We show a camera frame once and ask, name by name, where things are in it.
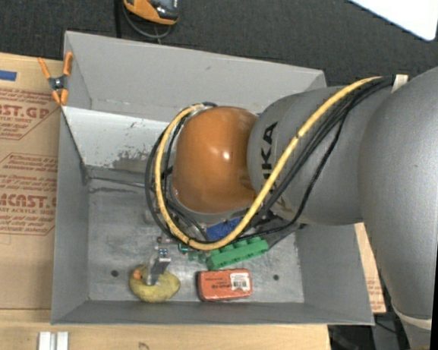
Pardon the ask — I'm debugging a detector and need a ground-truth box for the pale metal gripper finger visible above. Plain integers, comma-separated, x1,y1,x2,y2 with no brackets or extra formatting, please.
145,245,172,288

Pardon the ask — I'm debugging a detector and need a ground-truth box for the grey metal bin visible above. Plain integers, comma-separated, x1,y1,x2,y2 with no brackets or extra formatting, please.
38,30,399,350

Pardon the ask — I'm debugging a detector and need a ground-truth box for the orange block with barcode label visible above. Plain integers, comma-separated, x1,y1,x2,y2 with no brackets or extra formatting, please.
193,263,256,307

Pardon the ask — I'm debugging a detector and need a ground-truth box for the blue sponge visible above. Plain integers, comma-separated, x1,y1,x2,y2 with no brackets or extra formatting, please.
205,213,245,244

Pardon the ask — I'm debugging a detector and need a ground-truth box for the green toy brick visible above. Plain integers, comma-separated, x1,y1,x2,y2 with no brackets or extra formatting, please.
204,231,273,276

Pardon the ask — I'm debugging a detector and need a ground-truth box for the yellow toy fruit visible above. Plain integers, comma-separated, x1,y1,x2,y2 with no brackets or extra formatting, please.
127,263,184,306

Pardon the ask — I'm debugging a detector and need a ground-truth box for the brown cardboard board, red print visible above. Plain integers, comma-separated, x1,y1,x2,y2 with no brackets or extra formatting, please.
0,51,407,348

